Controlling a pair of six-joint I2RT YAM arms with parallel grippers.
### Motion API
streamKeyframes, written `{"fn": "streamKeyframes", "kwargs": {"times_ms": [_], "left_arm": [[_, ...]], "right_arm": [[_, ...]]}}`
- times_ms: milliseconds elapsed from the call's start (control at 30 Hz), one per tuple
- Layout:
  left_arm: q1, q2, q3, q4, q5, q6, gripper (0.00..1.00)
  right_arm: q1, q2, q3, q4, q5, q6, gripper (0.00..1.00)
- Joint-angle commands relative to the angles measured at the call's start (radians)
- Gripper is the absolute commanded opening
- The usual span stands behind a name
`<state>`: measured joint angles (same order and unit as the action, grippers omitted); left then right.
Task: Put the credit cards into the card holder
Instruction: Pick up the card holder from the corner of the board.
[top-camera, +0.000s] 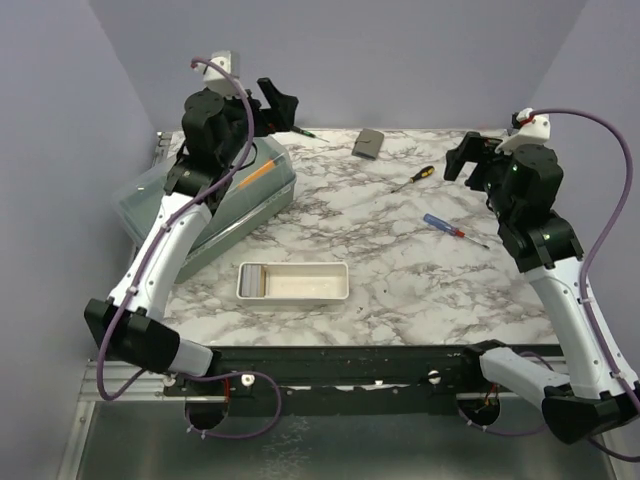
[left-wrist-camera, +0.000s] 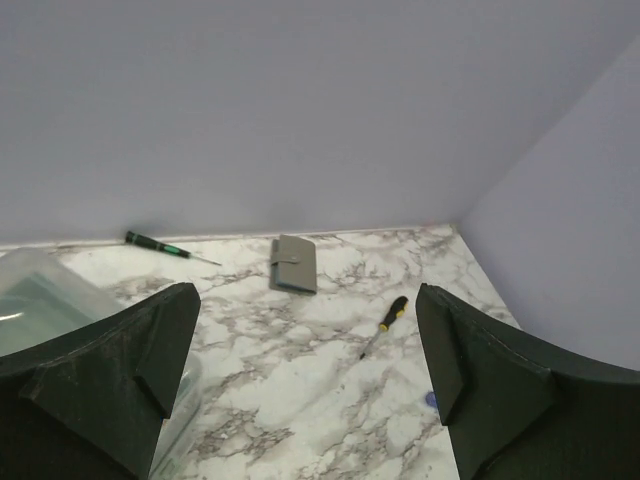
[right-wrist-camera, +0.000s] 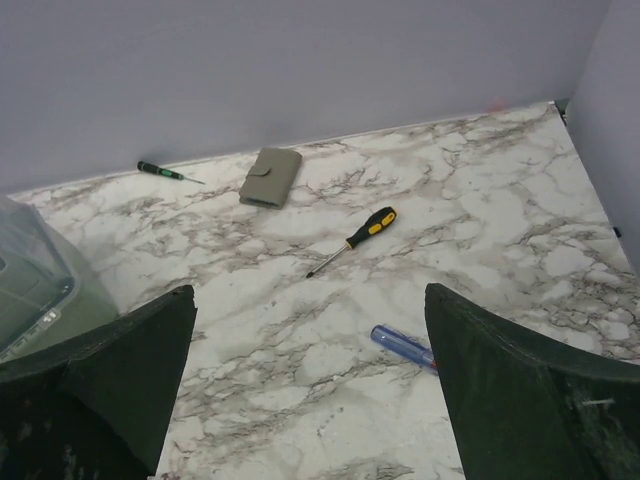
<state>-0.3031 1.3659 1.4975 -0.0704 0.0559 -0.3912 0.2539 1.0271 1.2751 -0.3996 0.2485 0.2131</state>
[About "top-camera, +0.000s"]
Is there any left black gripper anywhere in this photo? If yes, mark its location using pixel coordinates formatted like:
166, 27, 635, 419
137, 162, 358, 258
213, 78, 297, 167

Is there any grey card holder wallet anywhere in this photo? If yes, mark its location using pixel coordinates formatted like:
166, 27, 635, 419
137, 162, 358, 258
351, 129, 385, 160

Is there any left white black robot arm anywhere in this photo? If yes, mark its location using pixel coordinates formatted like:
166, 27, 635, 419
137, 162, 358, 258
84, 78, 299, 395

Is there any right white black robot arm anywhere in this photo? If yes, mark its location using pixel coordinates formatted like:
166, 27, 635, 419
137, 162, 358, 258
444, 131, 639, 444

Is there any grey cards stack in tray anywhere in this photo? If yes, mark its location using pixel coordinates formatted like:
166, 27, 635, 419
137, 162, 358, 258
239, 264, 265, 298

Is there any small green black screwdriver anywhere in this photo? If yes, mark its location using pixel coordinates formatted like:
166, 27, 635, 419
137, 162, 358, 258
290, 126, 329, 143

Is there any orange pencil in toolbox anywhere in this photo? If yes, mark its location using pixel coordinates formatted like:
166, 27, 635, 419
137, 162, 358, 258
238, 159, 276, 188

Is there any translucent green plastic toolbox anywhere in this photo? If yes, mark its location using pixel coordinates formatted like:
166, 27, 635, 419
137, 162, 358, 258
112, 136, 296, 284

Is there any white rectangular tray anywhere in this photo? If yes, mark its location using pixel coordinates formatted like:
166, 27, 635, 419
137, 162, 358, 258
236, 262, 350, 306

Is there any yellow black handle screwdriver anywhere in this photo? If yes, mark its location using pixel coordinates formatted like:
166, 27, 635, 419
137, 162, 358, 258
392, 165, 435, 193

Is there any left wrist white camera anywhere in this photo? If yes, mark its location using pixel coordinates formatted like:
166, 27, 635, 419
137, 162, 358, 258
202, 49, 245, 97

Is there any blue red handle screwdriver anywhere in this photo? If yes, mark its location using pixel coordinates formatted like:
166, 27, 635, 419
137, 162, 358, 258
423, 214, 488, 249

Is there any black front mounting rail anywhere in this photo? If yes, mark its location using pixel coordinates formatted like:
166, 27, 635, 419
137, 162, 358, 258
164, 346, 490, 417

